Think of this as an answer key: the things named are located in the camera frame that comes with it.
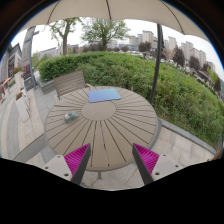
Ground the beige patio umbrella canopy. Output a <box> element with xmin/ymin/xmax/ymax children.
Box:
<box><xmin>21</xmin><ymin>0</ymin><xmax>208</xmax><ymax>41</ymax></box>

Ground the dark umbrella pole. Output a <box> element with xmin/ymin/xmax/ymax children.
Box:
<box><xmin>149</xmin><ymin>24</ymin><xmax>164</xmax><ymax>104</ymax></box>

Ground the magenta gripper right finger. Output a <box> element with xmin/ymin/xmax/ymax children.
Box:
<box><xmin>132</xmin><ymin>143</ymin><xmax>159</xmax><ymax>185</ymax></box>

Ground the round slatted patio table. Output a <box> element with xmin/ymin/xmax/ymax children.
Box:
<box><xmin>45</xmin><ymin>86</ymin><xmax>159</xmax><ymax>172</ymax></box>

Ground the white planter box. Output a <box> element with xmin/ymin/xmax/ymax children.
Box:
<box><xmin>15</xmin><ymin>90</ymin><xmax>31</xmax><ymax>121</ymax></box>

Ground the green computer mouse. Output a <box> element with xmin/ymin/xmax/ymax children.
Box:
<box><xmin>64</xmin><ymin>112</ymin><xmax>78</xmax><ymax>122</ymax></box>

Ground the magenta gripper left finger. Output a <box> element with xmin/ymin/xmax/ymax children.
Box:
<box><xmin>64</xmin><ymin>144</ymin><xmax>91</xmax><ymax>185</ymax></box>

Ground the blue mouse pad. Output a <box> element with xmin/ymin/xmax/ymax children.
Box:
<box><xmin>88</xmin><ymin>88</ymin><xmax>121</xmax><ymax>103</ymax></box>

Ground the green hedge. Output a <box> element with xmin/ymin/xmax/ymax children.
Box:
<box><xmin>38</xmin><ymin>52</ymin><xmax>224</xmax><ymax>147</ymax></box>

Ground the brown slatted patio chair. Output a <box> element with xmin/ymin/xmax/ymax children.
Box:
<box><xmin>54</xmin><ymin>71</ymin><xmax>90</xmax><ymax>98</ymax></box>

